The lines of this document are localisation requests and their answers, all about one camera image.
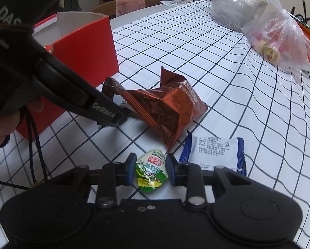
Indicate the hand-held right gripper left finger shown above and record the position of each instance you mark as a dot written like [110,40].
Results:
[131,170]

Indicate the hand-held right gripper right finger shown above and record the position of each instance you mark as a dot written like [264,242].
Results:
[170,170]

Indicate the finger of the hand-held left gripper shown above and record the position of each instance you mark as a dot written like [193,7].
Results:
[103,109]

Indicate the green jelly cup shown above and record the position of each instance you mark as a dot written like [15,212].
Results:
[151,171]

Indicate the dark brown snack packet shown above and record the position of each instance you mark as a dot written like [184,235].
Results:
[113,88]

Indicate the red cardboard box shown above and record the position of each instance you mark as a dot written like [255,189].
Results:
[92,54]

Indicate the copper brown snack bag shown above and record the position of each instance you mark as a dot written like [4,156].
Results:
[165,114]

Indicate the clear plastic bag of snacks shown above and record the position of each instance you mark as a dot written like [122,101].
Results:
[282,39]

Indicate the person's left hand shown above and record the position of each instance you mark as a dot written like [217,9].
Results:
[2,129]

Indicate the white and blue packet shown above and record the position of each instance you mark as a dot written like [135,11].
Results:
[214,150]

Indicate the wooden chair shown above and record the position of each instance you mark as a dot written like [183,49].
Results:
[103,7]

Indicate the checked white tablecloth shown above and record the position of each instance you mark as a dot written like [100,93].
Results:
[196,57]

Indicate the pink cloth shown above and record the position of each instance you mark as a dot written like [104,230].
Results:
[130,5]

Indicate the white printed paper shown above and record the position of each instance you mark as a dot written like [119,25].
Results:
[175,2]

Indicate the dark thin brush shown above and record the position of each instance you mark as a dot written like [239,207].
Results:
[304,5]

